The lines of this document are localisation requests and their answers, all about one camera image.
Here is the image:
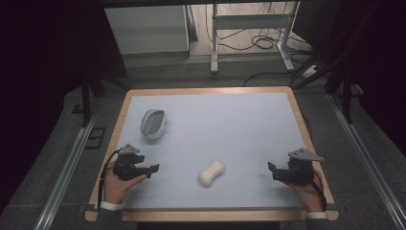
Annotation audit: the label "white metal desk frame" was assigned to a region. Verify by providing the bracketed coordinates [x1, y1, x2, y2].
[210, 2, 302, 75]

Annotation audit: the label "black floor cables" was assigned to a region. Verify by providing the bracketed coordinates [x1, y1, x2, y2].
[205, 2, 313, 56]

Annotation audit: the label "person's right hand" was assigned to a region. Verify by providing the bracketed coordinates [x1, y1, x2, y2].
[284, 170, 325, 214]

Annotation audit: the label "black floor plate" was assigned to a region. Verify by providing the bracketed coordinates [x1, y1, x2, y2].
[84, 126, 107, 150]

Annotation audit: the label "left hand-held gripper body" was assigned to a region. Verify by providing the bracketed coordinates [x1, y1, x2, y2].
[112, 143, 147, 182]

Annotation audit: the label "black metal stand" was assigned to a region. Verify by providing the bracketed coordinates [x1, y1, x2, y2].
[79, 75, 130, 128]
[292, 47, 356, 125]

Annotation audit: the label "white power strip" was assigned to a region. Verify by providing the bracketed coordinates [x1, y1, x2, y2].
[302, 64, 321, 80]

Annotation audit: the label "white soap bar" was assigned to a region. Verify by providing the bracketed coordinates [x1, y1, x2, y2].
[197, 159, 227, 189]

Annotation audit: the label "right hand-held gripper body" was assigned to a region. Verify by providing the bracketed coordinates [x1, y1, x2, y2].
[280, 147, 326, 187]

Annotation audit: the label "white cabinet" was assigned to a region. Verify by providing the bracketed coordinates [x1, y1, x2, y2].
[103, 4, 191, 56]

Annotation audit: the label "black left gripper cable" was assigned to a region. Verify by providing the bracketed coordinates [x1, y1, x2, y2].
[97, 149, 123, 210]

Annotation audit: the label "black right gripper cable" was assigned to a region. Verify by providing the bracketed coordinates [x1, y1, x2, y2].
[313, 170, 327, 213]

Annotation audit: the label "aluminium floor rail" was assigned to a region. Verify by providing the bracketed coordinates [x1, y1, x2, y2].
[33, 109, 100, 230]
[327, 93, 406, 230]

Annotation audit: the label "light blue table mat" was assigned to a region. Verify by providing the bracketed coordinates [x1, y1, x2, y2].
[115, 92, 316, 211]

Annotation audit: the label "wooden table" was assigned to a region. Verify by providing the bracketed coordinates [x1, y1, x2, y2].
[84, 85, 340, 223]

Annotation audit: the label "white soap dish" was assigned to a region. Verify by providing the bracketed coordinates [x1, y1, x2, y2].
[140, 108, 169, 141]

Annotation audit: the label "person's left hand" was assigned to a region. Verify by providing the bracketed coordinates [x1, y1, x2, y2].
[102, 160, 148, 205]

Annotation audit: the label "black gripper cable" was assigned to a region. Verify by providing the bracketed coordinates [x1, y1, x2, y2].
[97, 149, 123, 210]
[313, 170, 327, 213]

